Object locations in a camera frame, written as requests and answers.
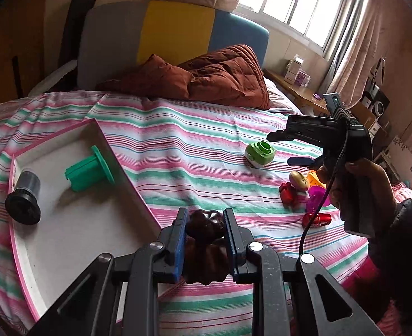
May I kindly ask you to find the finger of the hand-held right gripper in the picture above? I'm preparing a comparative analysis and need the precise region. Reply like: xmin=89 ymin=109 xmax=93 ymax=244
xmin=266 ymin=115 xmax=343 ymax=148
xmin=287 ymin=157 xmax=323 ymax=167

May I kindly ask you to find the purple plastic cup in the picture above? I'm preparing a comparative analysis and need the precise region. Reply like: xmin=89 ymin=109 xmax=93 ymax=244
xmin=306 ymin=186 xmax=332 ymax=218

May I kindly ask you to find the green and white plug-in device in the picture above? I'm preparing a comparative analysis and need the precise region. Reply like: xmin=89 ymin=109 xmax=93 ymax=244
xmin=244 ymin=141 xmax=276 ymax=169

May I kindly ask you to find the red metal cylinder case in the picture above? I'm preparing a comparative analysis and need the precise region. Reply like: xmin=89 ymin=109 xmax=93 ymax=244
xmin=302 ymin=212 xmax=333 ymax=230

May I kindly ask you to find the white tray with pink rim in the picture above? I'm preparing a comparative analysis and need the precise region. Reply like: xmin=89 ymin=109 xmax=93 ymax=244
xmin=8 ymin=118 xmax=179 ymax=323

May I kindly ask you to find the wooden nightstand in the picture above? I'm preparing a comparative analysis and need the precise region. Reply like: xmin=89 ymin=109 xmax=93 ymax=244
xmin=264 ymin=68 xmax=333 ymax=114

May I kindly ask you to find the orange plastic piece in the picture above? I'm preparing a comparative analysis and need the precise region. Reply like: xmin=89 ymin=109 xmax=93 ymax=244
xmin=306 ymin=170 xmax=327 ymax=190

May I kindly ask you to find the green plastic spool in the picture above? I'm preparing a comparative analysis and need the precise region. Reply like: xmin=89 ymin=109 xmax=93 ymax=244
xmin=64 ymin=145 xmax=115 ymax=192

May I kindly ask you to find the wooden wardrobe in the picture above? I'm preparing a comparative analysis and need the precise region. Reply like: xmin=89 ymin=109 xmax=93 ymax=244
xmin=0 ymin=0 xmax=52 ymax=113

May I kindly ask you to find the brown wooden massage comb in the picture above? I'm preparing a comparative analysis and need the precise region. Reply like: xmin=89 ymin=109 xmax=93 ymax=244
xmin=185 ymin=210 xmax=231 ymax=286

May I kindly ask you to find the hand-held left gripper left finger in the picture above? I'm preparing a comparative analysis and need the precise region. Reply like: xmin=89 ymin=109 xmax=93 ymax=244
xmin=27 ymin=207 xmax=189 ymax=336

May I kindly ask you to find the person's right forearm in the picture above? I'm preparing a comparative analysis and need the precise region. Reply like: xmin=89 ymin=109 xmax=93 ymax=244
xmin=367 ymin=198 xmax=412 ymax=298

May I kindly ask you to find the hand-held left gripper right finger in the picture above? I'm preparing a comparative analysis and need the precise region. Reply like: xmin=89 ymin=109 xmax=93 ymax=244
xmin=223 ymin=208 xmax=385 ymax=336

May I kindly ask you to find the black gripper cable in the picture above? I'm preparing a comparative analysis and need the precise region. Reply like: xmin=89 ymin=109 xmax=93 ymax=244
xmin=299 ymin=126 xmax=350 ymax=254

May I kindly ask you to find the white box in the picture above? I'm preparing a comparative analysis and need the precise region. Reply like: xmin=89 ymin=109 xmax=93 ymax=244
xmin=285 ymin=56 xmax=303 ymax=81

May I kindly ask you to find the person's right hand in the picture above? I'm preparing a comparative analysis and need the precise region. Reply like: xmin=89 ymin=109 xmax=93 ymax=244
xmin=316 ymin=157 xmax=397 ymax=233

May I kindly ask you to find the window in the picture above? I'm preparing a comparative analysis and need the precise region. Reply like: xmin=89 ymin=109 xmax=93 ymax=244
xmin=236 ymin=0 xmax=361 ymax=48

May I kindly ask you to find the black speaker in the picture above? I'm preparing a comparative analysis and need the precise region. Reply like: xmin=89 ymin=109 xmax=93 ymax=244
xmin=362 ymin=84 xmax=390 ymax=116

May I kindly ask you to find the brown quilted duvet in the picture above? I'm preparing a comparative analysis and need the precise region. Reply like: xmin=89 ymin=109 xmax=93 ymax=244
xmin=96 ymin=44 xmax=271 ymax=110

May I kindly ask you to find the small red block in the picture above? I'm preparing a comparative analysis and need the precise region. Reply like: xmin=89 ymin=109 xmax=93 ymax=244
xmin=279 ymin=183 xmax=300 ymax=208

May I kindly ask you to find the oval purple and gold case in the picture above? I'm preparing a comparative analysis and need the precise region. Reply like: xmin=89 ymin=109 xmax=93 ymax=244
xmin=289 ymin=171 xmax=310 ymax=192

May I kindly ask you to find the black rolled mat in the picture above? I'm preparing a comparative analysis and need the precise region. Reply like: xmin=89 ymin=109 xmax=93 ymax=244
xmin=59 ymin=0 xmax=96 ymax=69

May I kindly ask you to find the person's pink clothing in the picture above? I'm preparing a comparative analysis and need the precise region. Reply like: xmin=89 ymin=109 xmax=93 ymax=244
xmin=342 ymin=255 xmax=403 ymax=336

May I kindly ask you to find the black cylindrical holder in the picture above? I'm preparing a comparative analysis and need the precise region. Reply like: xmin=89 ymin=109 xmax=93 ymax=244
xmin=5 ymin=169 xmax=42 ymax=224

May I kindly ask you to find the cardboard box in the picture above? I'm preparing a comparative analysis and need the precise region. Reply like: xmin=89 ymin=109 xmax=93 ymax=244
xmin=346 ymin=103 xmax=376 ymax=130

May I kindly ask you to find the white foam piece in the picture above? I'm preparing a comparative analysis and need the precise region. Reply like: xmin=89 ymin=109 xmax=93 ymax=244
xmin=27 ymin=59 xmax=78 ymax=97

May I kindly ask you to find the grey yellow blue headboard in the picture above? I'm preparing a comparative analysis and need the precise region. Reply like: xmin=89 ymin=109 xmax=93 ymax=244
xmin=76 ymin=1 xmax=270 ymax=92

